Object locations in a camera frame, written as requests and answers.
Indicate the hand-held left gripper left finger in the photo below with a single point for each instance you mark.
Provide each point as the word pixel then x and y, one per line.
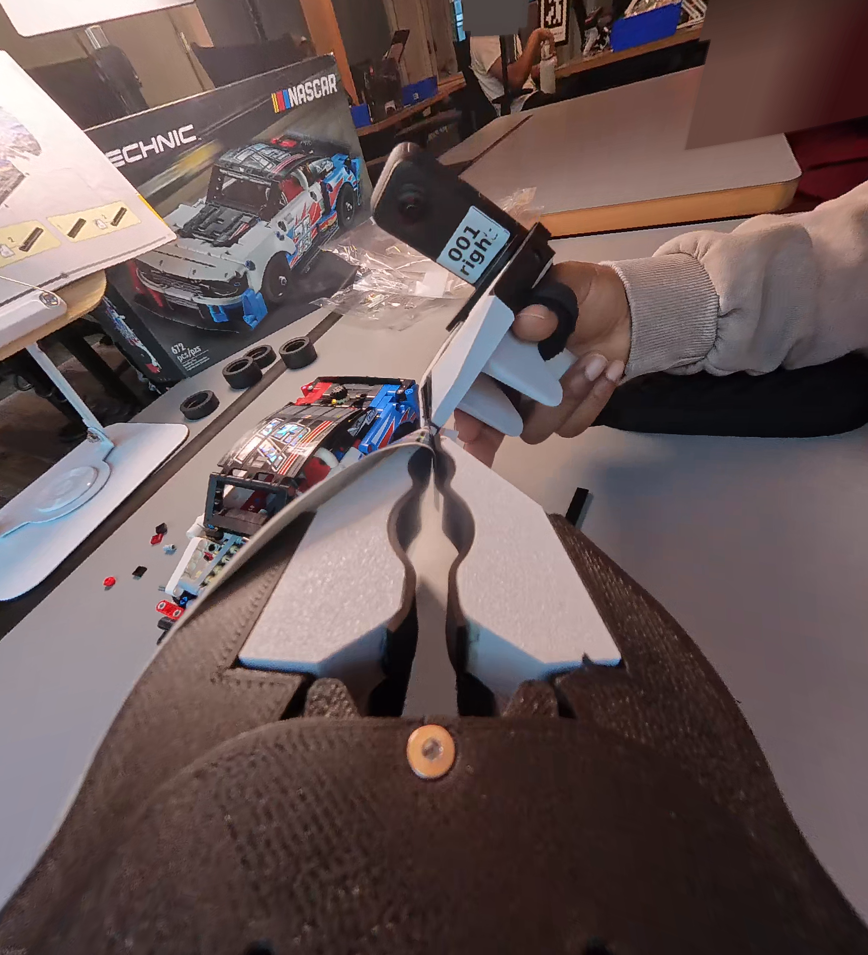
pixel 329 589

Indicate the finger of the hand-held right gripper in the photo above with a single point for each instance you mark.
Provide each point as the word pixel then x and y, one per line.
pixel 471 351

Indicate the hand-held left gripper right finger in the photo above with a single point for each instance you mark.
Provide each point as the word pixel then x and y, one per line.
pixel 531 589

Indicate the lego sticker sheet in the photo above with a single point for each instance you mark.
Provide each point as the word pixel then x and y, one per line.
pixel 285 511

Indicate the lego race car model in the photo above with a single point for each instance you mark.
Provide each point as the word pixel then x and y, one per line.
pixel 285 440

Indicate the person's right forearm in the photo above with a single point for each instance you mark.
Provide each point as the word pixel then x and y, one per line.
pixel 777 283

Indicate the black lego strip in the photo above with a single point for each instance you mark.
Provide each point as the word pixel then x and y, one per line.
pixel 577 506

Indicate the red lego beam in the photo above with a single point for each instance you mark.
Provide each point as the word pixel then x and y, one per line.
pixel 169 609

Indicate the black lego tire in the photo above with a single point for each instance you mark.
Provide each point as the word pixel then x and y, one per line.
pixel 264 355
pixel 297 352
pixel 200 404
pixel 242 372

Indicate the lego set box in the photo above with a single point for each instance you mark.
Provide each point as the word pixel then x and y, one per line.
pixel 255 186

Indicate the lego instruction booklet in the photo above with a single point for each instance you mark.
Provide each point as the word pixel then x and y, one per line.
pixel 46 171

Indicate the person's right hand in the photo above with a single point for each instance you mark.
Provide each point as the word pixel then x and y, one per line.
pixel 590 313

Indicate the clear plastic bags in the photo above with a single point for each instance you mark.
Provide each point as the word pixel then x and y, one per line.
pixel 397 276

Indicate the small blue box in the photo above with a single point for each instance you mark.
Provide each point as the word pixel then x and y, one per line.
pixel 360 115
pixel 423 89

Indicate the white bottle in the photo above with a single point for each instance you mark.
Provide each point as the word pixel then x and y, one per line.
pixel 548 67

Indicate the grey table with wooden edge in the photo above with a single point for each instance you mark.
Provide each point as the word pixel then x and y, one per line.
pixel 628 149

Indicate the small printed marker board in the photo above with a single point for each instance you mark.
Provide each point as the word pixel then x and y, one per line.
pixel 551 19

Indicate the white stand base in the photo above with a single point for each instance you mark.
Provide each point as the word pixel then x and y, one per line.
pixel 91 462

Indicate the black wrist rest pad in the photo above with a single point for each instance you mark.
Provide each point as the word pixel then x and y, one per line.
pixel 740 395

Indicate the blue storage bin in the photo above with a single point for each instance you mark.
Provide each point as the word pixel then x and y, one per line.
pixel 646 28

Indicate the white light panel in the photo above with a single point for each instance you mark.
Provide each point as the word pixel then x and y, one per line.
pixel 98 11

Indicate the wooden booklet stand board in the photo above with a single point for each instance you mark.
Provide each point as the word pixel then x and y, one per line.
pixel 1 351

